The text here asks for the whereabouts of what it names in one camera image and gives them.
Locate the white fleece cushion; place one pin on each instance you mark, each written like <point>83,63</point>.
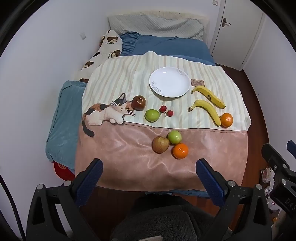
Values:
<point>175,15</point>

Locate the red cherry tomato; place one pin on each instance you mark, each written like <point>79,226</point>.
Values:
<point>163,109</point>
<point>170,113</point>

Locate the person's dark fleece pants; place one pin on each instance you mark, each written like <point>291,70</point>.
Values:
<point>157,220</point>

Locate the white wall socket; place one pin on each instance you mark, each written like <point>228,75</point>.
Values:
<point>83,36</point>

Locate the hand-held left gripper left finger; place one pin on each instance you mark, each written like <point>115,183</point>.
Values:
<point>92,176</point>

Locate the red cushion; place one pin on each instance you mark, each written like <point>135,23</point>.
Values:
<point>63,171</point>

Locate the yellow banana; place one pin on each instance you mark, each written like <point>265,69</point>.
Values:
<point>212,97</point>
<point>208,107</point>

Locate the orange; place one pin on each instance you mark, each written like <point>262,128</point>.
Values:
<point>226,120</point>
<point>180,151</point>

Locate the red and yellow apple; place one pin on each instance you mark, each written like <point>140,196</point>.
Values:
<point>160,144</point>

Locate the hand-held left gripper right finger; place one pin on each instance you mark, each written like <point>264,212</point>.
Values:
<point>209,178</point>

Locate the green apple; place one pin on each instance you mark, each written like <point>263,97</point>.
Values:
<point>174,137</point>
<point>152,115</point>

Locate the striped cat print blanket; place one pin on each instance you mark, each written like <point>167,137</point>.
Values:
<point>127,150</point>

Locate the grey textured pillow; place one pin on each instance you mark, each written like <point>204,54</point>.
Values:
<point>157,25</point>

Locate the white door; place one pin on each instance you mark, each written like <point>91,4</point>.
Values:
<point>235,34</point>

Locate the teal velvet cushion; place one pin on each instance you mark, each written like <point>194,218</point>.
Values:
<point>62,120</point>

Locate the pile of plastic wrappers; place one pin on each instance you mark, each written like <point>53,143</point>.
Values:
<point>267,176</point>

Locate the dark red apple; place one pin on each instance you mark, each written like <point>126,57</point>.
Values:
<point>138,103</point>

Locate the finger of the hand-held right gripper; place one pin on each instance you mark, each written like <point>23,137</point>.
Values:
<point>291,149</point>
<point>274,157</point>

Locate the bear print pillow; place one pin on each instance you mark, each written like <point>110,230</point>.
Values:
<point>108,46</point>

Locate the white patterned plate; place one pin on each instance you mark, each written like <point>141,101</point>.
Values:
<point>170,81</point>

